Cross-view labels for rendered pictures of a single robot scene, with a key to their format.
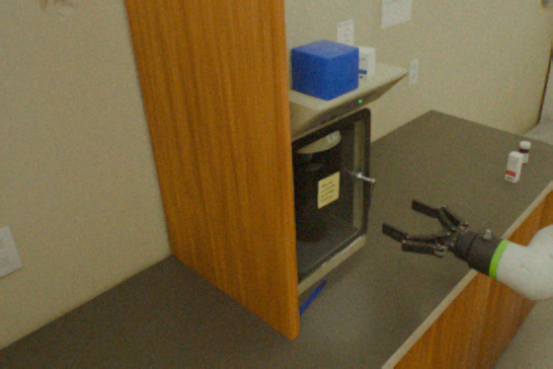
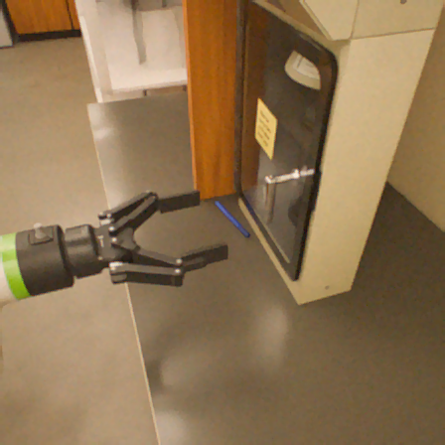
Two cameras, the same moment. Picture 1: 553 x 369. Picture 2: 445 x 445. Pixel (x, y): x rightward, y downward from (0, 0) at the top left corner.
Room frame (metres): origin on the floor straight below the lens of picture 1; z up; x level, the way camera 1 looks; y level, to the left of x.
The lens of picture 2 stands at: (1.34, -0.53, 1.56)
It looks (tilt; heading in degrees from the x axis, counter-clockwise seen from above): 42 degrees down; 122
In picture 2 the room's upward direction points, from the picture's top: straight up
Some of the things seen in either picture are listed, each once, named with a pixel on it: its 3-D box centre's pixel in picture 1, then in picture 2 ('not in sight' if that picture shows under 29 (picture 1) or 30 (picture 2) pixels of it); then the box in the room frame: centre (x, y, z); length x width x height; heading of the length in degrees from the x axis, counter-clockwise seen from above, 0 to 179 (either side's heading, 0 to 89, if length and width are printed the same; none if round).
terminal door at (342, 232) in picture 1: (332, 195); (269, 147); (1.09, 0.04, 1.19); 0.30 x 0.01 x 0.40; 140
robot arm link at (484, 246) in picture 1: (486, 252); (48, 256); (0.92, -0.32, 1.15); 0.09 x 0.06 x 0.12; 142
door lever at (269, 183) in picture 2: (366, 190); (278, 198); (1.15, -0.05, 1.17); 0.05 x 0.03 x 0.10; 50
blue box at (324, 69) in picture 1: (325, 69); not in sight; (1.00, 0.05, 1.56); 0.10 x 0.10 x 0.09; 51
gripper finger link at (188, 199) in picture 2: (394, 233); (179, 201); (1.00, -0.11, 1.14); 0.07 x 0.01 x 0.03; 52
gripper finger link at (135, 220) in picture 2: (427, 241); (135, 220); (0.97, -0.19, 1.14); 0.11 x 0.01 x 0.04; 93
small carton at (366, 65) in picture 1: (360, 62); not in sight; (1.09, -0.03, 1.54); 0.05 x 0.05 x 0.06; 68
